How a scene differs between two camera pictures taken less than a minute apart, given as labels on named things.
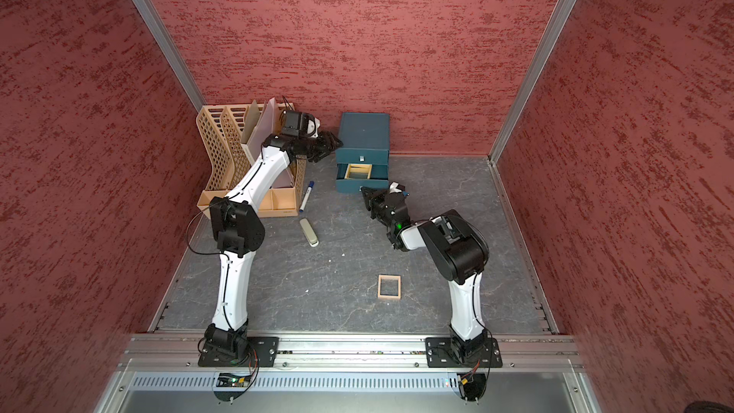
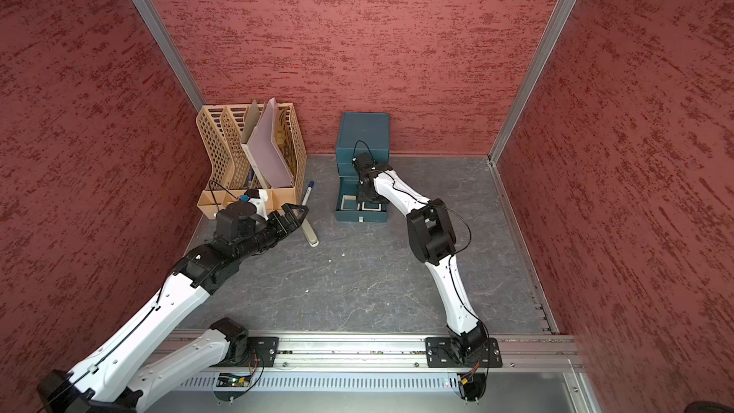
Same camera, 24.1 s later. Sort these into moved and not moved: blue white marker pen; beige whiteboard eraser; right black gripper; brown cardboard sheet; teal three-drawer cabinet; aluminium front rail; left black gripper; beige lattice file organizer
Moved: teal three-drawer cabinet; right black gripper; left black gripper
Not moved: brown cardboard sheet; aluminium front rail; beige whiteboard eraser; blue white marker pen; beige lattice file organizer
